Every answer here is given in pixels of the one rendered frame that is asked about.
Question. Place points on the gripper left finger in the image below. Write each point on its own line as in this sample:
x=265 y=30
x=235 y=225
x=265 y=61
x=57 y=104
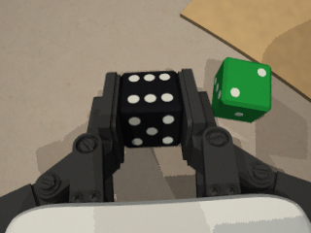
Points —
x=87 y=171

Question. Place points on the tan flat mat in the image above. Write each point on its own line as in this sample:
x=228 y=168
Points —
x=273 y=32

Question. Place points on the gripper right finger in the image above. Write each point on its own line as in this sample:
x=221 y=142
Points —
x=227 y=169

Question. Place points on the green die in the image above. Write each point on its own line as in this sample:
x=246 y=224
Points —
x=242 y=90

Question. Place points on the black die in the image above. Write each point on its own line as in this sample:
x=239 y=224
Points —
x=151 y=109

